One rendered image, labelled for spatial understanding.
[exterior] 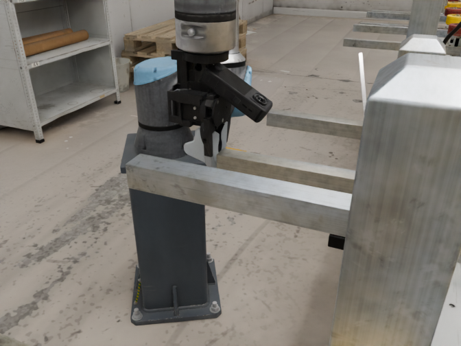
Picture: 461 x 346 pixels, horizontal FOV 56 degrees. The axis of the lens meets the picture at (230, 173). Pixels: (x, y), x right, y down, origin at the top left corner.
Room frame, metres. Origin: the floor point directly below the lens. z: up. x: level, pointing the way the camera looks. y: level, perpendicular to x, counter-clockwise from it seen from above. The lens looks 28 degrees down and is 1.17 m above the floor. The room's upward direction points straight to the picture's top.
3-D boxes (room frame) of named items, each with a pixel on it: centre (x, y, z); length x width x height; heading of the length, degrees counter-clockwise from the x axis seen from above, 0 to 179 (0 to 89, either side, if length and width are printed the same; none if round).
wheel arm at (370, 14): (2.42, -0.95, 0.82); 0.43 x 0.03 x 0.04; 68
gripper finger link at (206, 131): (0.64, 0.03, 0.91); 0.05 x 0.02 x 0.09; 157
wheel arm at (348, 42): (1.73, -0.67, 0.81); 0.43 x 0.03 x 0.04; 68
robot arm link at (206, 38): (0.67, 0.04, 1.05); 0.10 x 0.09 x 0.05; 157
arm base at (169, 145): (1.24, 0.21, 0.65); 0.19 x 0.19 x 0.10
